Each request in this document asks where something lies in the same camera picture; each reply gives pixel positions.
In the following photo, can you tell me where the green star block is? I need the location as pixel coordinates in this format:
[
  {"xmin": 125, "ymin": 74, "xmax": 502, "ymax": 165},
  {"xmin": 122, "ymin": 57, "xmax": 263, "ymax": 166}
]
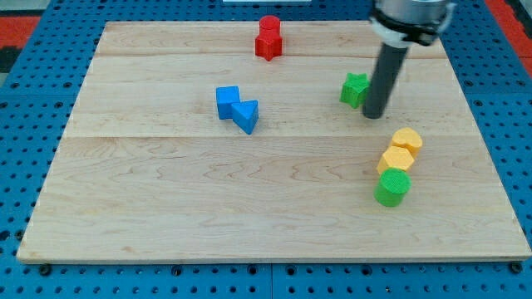
[{"xmin": 339, "ymin": 73, "xmax": 369, "ymax": 109}]

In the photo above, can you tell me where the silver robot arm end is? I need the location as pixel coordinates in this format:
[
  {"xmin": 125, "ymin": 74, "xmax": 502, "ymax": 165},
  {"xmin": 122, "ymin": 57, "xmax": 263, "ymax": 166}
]
[{"xmin": 369, "ymin": 0, "xmax": 456, "ymax": 48}]

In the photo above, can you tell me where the red star block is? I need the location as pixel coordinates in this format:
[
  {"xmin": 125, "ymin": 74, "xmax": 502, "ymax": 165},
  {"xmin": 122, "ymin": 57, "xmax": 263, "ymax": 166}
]
[{"xmin": 254, "ymin": 33, "xmax": 283, "ymax": 61}]

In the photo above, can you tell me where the blue triangle block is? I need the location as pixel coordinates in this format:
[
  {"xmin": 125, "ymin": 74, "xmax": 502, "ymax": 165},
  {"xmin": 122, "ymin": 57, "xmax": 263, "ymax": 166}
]
[{"xmin": 231, "ymin": 100, "xmax": 259, "ymax": 135}]

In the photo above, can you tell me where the blue cube block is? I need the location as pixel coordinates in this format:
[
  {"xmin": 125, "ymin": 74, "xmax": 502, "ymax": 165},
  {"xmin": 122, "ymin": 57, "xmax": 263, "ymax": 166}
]
[{"xmin": 215, "ymin": 86, "xmax": 240, "ymax": 120}]

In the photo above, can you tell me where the light wooden board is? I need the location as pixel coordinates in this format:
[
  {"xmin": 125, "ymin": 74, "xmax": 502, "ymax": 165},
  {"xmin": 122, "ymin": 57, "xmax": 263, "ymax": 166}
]
[{"xmin": 17, "ymin": 22, "xmax": 531, "ymax": 264}]

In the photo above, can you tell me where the red cylinder block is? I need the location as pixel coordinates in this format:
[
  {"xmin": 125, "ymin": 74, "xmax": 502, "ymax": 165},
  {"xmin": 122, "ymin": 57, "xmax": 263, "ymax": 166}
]
[{"xmin": 259, "ymin": 15, "xmax": 281, "ymax": 36}]

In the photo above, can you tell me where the yellow hexagon block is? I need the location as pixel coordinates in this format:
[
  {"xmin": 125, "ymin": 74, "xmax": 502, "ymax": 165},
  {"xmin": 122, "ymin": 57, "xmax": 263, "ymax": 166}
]
[{"xmin": 377, "ymin": 146, "xmax": 415, "ymax": 174}]

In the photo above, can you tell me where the green cylinder block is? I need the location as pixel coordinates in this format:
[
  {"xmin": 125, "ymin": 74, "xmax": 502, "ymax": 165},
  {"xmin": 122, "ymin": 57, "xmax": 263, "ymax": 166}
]
[{"xmin": 373, "ymin": 168, "xmax": 411, "ymax": 207}]

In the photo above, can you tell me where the yellow heart block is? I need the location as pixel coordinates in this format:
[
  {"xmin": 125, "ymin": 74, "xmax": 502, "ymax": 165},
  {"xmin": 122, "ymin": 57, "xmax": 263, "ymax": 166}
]
[{"xmin": 390, "ymin": 127, "xmax": 423, "ymax": 158}]

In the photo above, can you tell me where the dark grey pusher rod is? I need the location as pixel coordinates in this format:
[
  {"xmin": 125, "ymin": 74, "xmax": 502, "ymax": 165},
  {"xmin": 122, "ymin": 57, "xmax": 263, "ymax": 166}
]
[{"xmin": 362, "ymin": 43, "xmax": 408, "ymax": 120}]

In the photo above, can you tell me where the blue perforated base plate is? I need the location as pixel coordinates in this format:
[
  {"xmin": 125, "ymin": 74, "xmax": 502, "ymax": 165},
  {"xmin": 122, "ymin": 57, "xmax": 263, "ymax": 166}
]
[{"xmin": 1, "ymin": 1, "xmax": 531, "ymax": 298}]

